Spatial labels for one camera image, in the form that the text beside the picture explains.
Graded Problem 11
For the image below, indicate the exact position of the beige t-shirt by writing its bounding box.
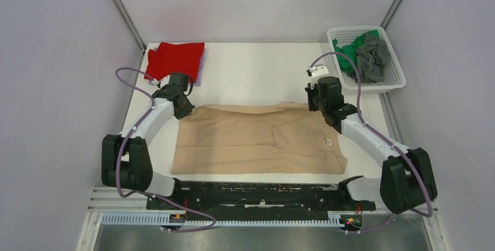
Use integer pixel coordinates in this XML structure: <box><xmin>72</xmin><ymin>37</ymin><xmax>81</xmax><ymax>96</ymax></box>
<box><xmin>171</xmin><ymin>102</ymin><xmax>347</xmax><ymax>175</ymax></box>

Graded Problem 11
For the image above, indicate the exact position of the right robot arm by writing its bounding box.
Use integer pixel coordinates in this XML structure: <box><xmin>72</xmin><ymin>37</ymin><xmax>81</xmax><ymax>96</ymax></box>
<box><xmin>305</xmin><ymin>76</ymin><xmax>438</xmax><ymax>217</ymax></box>

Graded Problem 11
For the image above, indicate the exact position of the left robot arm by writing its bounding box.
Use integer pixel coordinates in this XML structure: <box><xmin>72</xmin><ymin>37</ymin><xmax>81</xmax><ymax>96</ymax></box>
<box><xmin>101</xmin><ymin>72</ymin><xmax>194</xmax><ymax>209</ymax></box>

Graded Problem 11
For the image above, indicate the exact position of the lavender folded t-shirt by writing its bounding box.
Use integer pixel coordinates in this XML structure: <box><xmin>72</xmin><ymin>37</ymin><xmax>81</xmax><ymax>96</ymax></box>
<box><xmin>148</xmin><ymin>46</ymin><xmax>208</xmax><ymax>87</ymax></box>

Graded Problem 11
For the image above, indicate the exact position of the red folded t-shirt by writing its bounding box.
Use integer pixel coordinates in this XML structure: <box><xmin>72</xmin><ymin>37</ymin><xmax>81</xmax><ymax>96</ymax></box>
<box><xmin>144</xmin><ymin>41</ymin><xmax>205</xmax><ymax>84</ymax></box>

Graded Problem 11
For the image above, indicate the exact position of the green t-shirt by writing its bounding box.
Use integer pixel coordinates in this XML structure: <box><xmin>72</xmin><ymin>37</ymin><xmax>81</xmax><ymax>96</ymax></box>
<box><xmin>332</xmin><ymin>30</ymin><xmax>379</xmax><ymax>74</ymax></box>

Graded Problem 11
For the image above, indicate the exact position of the grey t-shirt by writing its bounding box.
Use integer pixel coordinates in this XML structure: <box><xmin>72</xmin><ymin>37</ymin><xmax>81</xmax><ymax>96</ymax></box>
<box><xmin>355</xmin><ymin>33</ymin><xmax>391</xmax><ymax>83</ymax></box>

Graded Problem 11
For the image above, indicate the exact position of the white plastic basket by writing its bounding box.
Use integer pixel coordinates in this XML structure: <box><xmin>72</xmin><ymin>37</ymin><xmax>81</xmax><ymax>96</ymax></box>
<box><xmin>327</xmin><ymin>26</ymin><xmax>406</xmax><ymax>94</ymax></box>

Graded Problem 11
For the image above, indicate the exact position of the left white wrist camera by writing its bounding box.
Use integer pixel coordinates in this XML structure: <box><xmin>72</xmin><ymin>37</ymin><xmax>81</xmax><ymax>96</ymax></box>
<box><xmin>149</xmin><ymin>79</ymin><xmax>161</xmax><ymax>88</ymax></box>

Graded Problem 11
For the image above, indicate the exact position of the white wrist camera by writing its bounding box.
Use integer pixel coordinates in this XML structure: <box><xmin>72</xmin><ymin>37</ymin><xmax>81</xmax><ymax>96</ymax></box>
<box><xmin>306</xmin><ymin>64</ymin><xmax>329</xmax><ymax>78</ymax></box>
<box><xmin>149</xmin><ymin>79</ymin><xmax>161</xmax><ymax>88</ymax></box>

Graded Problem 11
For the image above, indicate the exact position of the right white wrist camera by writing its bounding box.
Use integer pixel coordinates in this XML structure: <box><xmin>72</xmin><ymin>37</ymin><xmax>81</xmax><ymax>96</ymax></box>
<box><xmin>306</xmin><ymin>64</ymin><xmax>329</xmax><ymax>78</ymax></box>

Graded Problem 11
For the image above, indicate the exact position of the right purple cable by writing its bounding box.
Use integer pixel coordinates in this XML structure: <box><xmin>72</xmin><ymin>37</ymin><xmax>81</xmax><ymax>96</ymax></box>
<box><xmin>309</xmin><ymin>51</ymin><xmax>434</xmax><ymax>235</ymax></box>

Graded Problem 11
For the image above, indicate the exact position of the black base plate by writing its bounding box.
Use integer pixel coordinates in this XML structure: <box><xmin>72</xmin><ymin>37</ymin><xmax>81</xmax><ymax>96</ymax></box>
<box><xmin>169</xmin><ymin>181</ymin><xmax>376</xmax><ymax>221</ymax></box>

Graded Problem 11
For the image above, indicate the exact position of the white slotted cable duct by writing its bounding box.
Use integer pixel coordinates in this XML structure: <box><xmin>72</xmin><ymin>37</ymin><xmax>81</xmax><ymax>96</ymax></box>
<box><xmin>101</xmin><ymin>212</ymin><xmax>343</xmax><ymax>228</ymax></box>

